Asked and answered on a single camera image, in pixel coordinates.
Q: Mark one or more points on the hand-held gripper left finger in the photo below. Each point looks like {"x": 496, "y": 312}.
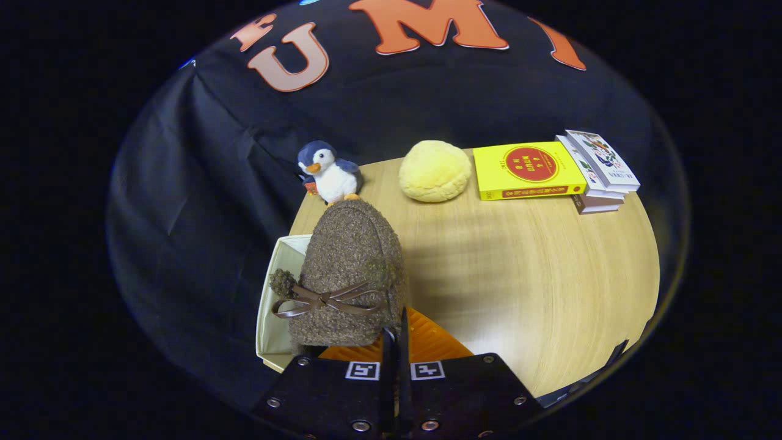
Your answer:
{"x": 324, "y": 397}

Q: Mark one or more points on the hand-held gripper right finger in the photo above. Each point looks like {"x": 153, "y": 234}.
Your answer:
{"x": 403, "y": 348}

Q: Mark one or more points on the brown fabric storage box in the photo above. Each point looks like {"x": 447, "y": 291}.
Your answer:
{"x": 272, "y": 330}

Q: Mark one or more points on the brown fuzzy slipper shoe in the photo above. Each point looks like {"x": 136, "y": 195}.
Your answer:
{"x": 354, "y": 256}

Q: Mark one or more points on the yellow bun plush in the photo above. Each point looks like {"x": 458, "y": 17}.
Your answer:
{"x": 434, "y": 171}

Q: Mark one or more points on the penguin plush toy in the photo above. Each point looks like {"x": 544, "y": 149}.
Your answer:
{"x": 333, "y": 177}

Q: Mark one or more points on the yellow book red label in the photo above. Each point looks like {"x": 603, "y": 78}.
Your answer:
{"x": 489, "y": 177}

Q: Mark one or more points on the brown spine book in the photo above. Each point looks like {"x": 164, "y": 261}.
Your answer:
{"x": 595, "y": 206}

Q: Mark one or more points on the black backdrop cloth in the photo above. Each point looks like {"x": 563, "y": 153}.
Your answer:
{"x": 397, "y": 98}

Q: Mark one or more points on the white illustrated cover book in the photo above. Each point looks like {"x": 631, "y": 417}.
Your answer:
{"x": 602, "y": 156}

